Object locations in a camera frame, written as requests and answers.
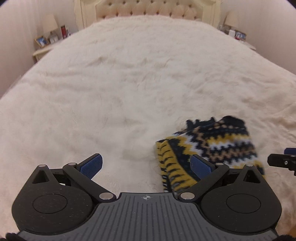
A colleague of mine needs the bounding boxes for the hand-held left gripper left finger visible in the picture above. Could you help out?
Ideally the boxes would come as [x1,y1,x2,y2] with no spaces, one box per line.
[32,153,117,201]

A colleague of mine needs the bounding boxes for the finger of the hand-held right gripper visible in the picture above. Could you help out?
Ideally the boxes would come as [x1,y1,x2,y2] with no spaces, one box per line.
[267,148,296,176]

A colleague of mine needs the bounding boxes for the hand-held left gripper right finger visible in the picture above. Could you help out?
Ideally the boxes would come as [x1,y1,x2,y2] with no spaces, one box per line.
[178,155,264,200]

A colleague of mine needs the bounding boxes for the patterned knit sweater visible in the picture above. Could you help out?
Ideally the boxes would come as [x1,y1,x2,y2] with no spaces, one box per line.
[155,115,265,193]

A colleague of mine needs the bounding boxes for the cream embroidered bedspread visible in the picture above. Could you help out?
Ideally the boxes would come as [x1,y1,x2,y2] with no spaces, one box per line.
[0,15,296,235]

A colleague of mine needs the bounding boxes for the cream nightstand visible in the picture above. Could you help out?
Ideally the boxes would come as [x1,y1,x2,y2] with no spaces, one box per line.
[240,39,257,50]
[32,32,73,63]

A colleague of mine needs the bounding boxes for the cream tufted headboard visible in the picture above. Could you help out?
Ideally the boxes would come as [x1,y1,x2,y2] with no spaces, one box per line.
[74,0,222,30]

